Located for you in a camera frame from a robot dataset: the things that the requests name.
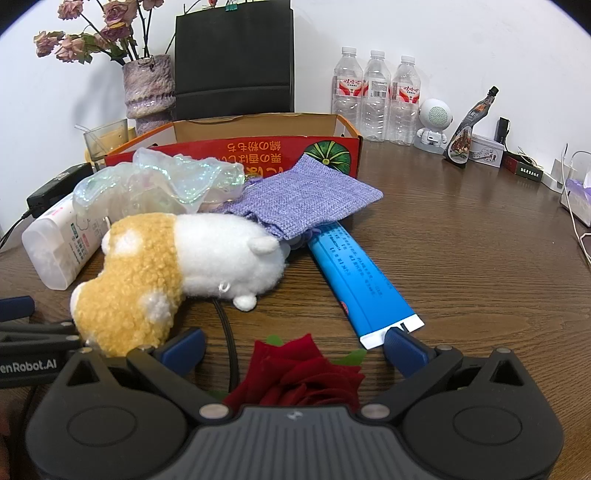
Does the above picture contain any translucent tissue box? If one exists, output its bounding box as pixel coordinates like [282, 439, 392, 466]
[560, 152, 591, 227]

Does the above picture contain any white robot figure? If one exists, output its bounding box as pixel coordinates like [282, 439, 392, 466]
[413, 98, 453, 153]

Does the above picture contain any black paper bag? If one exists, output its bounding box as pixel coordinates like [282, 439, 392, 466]
[173, 0, 296, 121]

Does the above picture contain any red artificial rose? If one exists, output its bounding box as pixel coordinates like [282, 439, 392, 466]
[210, 335, 368, 411]

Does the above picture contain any white cable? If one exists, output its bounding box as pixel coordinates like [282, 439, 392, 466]
[561, 143, 591, 278]

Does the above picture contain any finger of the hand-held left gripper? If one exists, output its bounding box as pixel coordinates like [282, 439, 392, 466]
[0, 322, 93, 354]
[0, 296, 36, 323]

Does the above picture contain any iridescent plastic bag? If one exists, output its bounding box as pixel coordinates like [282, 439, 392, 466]
[74, 148, 245, 227]

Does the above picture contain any glass cup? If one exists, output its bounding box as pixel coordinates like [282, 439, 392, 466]
[75, 119, 131, 174]

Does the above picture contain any dark printed bottle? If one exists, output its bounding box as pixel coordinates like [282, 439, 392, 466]
[443, 86, 500, 169]

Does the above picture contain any dried pink flower bouquet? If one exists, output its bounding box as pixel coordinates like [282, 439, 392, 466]
[33, 0, 218, 65]

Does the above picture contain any blue tube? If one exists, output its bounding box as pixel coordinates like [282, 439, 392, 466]
[307, 220, 423, 350]

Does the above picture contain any red cardboard box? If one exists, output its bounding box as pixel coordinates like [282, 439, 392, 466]
[105, 112, 364, 181]

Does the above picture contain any white tin box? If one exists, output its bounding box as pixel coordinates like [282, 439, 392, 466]
[468, 135, 506, 169]

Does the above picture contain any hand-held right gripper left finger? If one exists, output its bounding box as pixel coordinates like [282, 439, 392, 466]
[58, 327, 230, 426]

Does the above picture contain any white plastic bottle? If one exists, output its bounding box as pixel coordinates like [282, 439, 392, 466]
[21, 191, 114, 291]

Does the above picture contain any white charger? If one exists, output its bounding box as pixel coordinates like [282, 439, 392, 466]
[542, 158, 575, 190]

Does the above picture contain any black adapter cable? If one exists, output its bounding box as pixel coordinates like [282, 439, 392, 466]
[0, 210, 35, 250]

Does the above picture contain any purple ceramic vase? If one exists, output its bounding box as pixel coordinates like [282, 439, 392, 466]
[122, 54, 176, 137]

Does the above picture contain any yellow and white plush toy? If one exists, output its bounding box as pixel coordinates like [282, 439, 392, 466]
[70, 213, 289, 358]

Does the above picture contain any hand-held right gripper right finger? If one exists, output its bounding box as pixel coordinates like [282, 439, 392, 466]
[361, 327, 534, 426]

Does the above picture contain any purple woven cloth pouch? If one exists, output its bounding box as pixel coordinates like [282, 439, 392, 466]
[217, 154, 384, 251]

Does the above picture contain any dark flat box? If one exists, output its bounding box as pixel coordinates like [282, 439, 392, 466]
[501, 151, 544, 183]

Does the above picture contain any black power adapter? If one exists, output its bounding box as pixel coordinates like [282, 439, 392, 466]
[26, 162, 95, 217]

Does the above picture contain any wooden desktop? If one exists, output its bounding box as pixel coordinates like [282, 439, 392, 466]
[0, 113, 591, 416]

